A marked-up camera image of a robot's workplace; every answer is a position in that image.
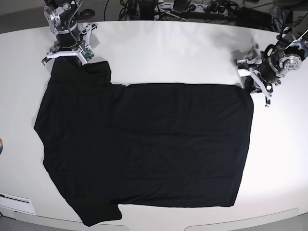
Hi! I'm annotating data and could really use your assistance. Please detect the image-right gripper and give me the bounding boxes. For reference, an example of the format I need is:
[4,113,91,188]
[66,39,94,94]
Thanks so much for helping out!
[236,44,279,107]

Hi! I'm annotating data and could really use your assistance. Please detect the black T-shirt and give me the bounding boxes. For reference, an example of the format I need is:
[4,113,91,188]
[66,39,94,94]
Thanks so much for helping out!
[34,58,254,227]

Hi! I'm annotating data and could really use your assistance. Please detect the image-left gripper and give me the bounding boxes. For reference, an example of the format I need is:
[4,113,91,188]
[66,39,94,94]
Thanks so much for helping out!
[41,22,97,66]

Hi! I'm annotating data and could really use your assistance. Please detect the white power strip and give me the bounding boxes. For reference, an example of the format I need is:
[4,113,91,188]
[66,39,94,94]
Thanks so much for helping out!
[187,1,227,14]

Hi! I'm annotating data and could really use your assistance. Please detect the black box in background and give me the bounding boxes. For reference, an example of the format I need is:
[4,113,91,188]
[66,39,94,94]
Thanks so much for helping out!
[236,7,273,31]

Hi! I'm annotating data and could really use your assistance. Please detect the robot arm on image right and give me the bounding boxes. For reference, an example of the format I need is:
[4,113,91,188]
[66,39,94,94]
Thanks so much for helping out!
[236,15,308,107]

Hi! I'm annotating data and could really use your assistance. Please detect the image-right white wrist camera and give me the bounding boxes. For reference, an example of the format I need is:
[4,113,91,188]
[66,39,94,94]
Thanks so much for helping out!
[237,64,250,77]

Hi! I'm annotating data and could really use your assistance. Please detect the image-left white wrist camera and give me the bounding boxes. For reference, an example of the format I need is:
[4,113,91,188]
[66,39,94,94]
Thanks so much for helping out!
[79,45,96,65]

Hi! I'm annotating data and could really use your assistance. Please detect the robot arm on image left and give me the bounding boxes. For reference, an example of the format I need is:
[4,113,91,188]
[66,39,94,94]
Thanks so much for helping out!
[41,0,97,66]

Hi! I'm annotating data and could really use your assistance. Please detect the orange blue sticker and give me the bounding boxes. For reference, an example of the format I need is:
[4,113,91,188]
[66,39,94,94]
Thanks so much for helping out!
[0,139,3,154]

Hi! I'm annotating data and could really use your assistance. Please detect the white label sticker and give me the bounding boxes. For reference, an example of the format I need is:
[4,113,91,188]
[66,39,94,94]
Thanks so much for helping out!
[0,193,36,216]

